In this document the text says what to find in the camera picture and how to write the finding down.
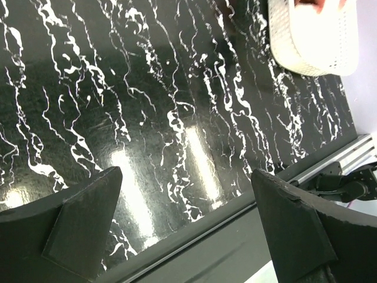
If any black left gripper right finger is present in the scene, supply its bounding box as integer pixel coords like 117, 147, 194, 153
251, 169, 376, 282

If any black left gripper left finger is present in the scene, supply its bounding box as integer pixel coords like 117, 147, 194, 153
1, 166, 123, 282

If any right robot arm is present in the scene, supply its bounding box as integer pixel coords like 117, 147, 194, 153
290, 162, 376, 203

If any white oval laundry basket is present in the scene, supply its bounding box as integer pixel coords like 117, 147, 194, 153
267, 1, 359, 77

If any aluminium frame rail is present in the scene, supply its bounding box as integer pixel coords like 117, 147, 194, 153
281, 134, 376, 183

